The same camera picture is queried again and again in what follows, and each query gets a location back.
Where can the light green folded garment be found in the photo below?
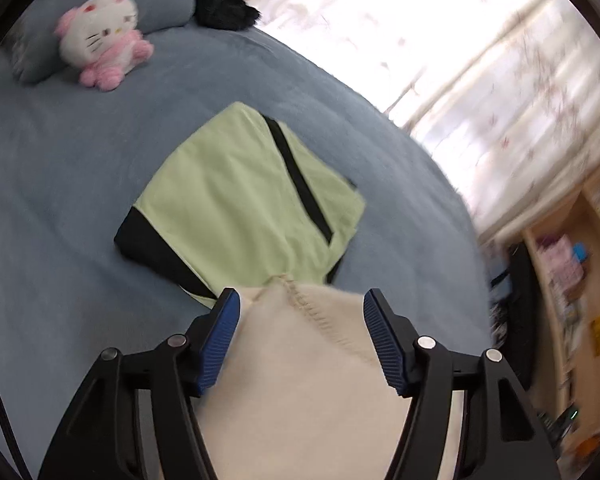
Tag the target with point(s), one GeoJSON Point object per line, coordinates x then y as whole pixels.
{"type": "Point", "coordinates": [238, 202]}

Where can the pink white cat plush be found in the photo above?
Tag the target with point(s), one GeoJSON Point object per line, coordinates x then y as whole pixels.
{"type": "Point", "coordinates": [101, 40]}

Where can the blue bed blanket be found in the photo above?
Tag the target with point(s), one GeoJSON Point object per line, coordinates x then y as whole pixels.
{"type": "Point", "coordinates": [73, 160]}

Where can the black fluffy garment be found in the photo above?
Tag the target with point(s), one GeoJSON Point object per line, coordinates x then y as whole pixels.
{"type": "Point", "coordinates": [233, 15]}

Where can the blue pillow near plush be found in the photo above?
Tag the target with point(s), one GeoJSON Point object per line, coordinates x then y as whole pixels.
{"type": "Point", "coordinates": [34, 49]}

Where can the wooden bookshelf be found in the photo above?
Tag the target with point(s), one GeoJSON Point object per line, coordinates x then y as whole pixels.
{"type": "Point", "coordinates": [545, 287]}

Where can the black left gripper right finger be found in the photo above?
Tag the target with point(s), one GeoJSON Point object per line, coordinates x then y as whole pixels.
{"type": "Point", "coordinates": [469, 418]}

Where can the floral white curtain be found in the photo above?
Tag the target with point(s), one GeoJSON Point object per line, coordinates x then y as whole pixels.
{"type": "Point", "coordinates": [503, 94]}

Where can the cream fluffy sweater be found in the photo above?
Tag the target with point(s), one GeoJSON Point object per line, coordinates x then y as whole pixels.
{"type": "Point", "coordinates": [301, 394]}

